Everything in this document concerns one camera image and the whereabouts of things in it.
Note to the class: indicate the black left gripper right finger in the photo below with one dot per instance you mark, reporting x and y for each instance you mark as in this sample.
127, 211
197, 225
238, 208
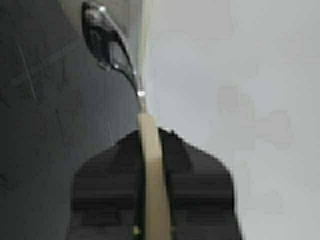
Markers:
202, 192

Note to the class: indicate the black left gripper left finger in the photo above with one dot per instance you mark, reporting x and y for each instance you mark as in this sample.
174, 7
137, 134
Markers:
107, 194

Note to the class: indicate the white frying pan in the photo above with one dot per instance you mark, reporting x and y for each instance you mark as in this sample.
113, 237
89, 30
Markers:
240, 79

